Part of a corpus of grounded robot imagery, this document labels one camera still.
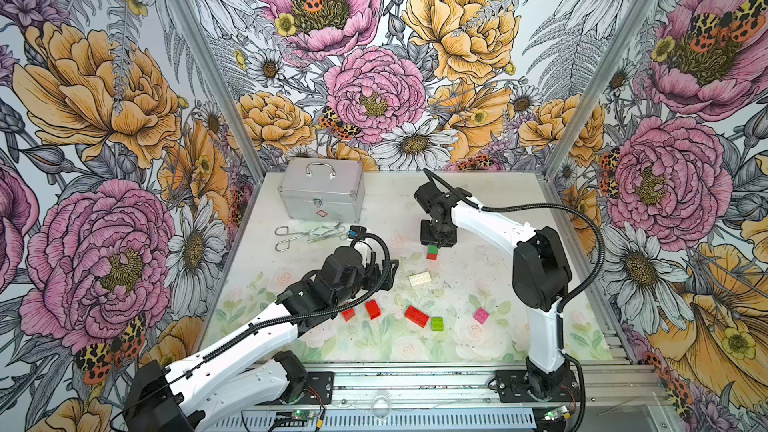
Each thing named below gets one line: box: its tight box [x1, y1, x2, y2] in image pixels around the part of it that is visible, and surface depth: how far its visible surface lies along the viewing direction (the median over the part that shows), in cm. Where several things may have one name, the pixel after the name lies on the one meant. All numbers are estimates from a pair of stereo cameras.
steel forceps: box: [274, 232, 345, 252], surface depth 104 cm
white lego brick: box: [408, 271, 432, 287], surface depth 93 cm
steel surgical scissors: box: [275, 223, 346, 237], surface depth 107 cm
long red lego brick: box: [404, 305, 430, 328], surface depth 87 cm
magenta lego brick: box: [473, 307, 490, 325], surface depth 87 cm
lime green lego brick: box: [431, 316, 444, 332], surface depth 85 cm
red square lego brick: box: [365, 300, 381, 320], surface depth 87 cm
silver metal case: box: [278, 158, 365, 223], surface depth 101 cm
